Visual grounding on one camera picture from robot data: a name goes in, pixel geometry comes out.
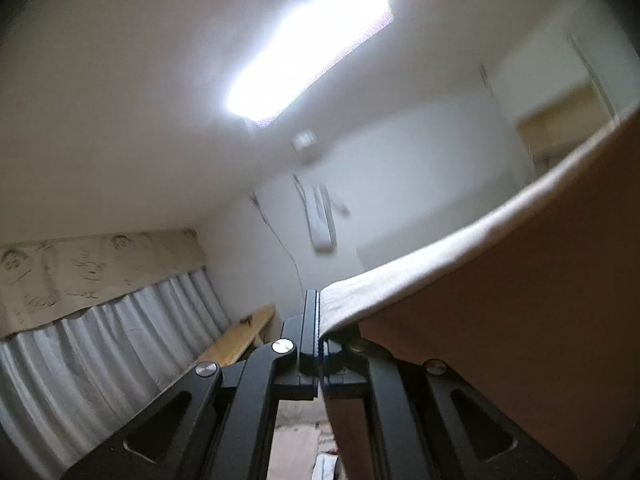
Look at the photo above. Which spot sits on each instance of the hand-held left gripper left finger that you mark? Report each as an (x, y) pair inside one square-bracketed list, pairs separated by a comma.
[(312, 321)]

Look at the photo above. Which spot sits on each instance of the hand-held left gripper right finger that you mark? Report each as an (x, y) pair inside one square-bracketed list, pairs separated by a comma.
[(345, 371)]

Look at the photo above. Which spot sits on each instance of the brown garment with white hem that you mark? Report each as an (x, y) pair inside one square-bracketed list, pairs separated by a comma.
[(505, 290)]

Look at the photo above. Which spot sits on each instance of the wooden bench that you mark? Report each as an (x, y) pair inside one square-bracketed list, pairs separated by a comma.
[(240, 335)]

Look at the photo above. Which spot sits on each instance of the white cloth on floor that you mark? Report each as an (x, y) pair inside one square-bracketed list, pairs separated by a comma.
[(300, 452)]

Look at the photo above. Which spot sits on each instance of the white ceiling smoke detector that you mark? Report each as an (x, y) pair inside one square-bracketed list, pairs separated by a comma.
[(304, 138)]

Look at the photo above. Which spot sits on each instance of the white pleated curtain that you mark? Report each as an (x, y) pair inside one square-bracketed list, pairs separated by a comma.
[(100, 360)]

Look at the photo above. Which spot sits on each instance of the beige printed curtain valance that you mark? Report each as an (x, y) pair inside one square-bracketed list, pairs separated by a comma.
[(90, 270)]

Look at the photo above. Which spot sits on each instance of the rectangular ceiling light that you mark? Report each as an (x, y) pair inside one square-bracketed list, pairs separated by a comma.
[(305, 50)]

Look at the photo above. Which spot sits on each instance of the white wall air conditioner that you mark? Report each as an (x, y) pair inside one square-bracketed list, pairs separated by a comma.
[(320, 220)]

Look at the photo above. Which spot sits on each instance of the white door frame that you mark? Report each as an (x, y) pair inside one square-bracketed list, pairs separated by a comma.
[(595, 75)]

